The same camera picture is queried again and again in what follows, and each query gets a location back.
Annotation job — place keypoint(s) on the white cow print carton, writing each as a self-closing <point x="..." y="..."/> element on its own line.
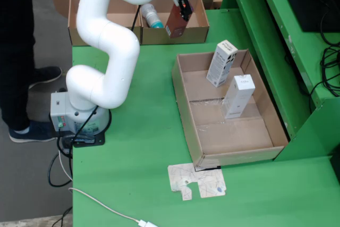
<point x="220" y="65"/>

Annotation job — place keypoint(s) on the tall white carton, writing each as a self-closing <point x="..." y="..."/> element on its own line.
<point x="237" y="96"/>

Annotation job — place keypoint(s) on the shallow cardboard tray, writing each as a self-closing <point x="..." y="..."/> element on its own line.
<point x="239" y="155"/>

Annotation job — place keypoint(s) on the person in dark trousers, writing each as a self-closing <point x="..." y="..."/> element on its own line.
<point x="13" y="51"/>

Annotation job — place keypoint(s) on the grey robot base box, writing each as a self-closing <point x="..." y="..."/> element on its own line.
<point x="57" y="110"/>

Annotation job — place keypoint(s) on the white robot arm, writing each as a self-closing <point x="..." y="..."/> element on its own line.
<point x="106" y="51"/>

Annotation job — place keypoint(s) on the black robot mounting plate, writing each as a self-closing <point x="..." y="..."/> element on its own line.
<point x="98" y="140"/>

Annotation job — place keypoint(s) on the dark blue sneaker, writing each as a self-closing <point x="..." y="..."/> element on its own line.
<point x="34" y="132"/>
<point x="47" y="74"/>

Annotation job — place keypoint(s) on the white bottle teal cap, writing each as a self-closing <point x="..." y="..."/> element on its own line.
<point x="152" y="19"/>

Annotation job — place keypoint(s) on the beige line-patterned card piece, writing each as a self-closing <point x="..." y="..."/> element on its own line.
<point x="186" y="176"/>

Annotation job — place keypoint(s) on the empty open cardboard box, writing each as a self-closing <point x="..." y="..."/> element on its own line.
<point x="120" y="11"/>

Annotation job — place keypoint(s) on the green metal rack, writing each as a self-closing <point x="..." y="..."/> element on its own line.
<point x="265" y="38"/>

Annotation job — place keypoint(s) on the red Secret W box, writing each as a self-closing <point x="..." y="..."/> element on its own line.
<point x="174" y="25"/>

